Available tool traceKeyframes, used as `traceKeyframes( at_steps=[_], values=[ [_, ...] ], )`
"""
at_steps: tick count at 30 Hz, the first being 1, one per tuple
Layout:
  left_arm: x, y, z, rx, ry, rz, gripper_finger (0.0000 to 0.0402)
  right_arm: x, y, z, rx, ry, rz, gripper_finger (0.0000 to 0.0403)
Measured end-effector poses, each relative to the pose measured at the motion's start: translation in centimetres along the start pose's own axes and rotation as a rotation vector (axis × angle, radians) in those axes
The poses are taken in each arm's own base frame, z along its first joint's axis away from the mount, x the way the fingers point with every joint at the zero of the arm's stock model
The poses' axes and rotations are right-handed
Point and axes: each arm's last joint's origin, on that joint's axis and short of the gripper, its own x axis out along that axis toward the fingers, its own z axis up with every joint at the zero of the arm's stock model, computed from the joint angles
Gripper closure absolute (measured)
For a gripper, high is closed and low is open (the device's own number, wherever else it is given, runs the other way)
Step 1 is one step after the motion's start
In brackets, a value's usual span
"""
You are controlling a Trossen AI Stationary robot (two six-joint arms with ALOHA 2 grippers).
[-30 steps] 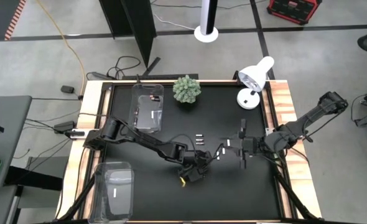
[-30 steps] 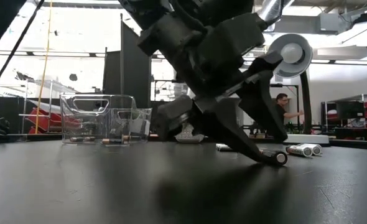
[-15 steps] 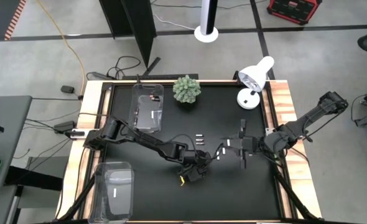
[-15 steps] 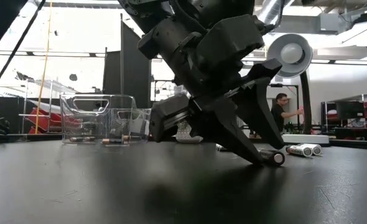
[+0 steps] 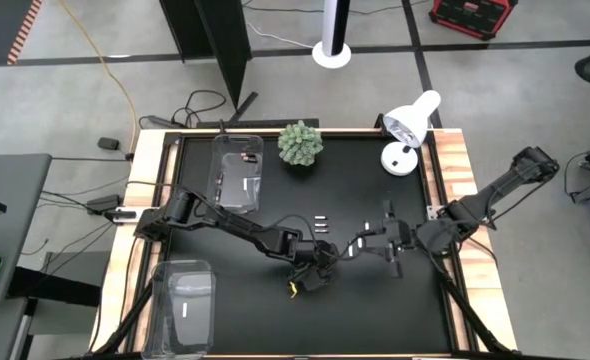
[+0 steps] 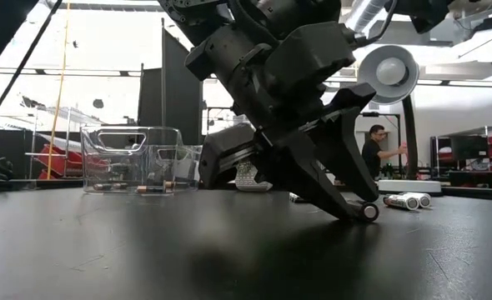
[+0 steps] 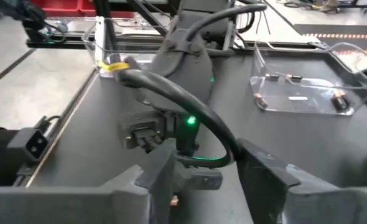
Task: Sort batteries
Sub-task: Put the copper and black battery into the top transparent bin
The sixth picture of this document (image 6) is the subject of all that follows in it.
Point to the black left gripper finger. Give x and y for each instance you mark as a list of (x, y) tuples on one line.
[(346, 154), (300, 166)]

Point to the black copper-top AA battery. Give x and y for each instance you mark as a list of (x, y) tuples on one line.
[(370, 212), (169, 186), (150, 189)]

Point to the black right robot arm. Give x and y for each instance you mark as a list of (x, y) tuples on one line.
[(425, 12)]

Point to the black background robot arm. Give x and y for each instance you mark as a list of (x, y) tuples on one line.
[(390, 171)]

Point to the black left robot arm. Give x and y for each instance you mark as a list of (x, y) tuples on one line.
[(196, 12)]

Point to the person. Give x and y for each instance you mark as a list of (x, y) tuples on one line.
[(371, 154)]

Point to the green plant in white pot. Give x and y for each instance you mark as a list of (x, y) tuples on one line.
[(246, 179)]

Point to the ceiling light strip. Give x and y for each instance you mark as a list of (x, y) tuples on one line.
[(342, 79)]

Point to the white desk lamp black neck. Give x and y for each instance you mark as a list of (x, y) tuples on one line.
[(390, 71)]

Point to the dark round hanging object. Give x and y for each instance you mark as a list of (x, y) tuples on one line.
[(98, 103)]

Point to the clear plastic bin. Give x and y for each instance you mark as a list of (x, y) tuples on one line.
[(116, 166)]

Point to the black metal station frame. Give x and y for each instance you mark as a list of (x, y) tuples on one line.
[(379, 113)]

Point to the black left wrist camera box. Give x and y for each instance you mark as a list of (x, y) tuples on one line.
[(308, 58)]

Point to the silver ceiling duct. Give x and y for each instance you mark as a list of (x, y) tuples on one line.
[(367, 16)]

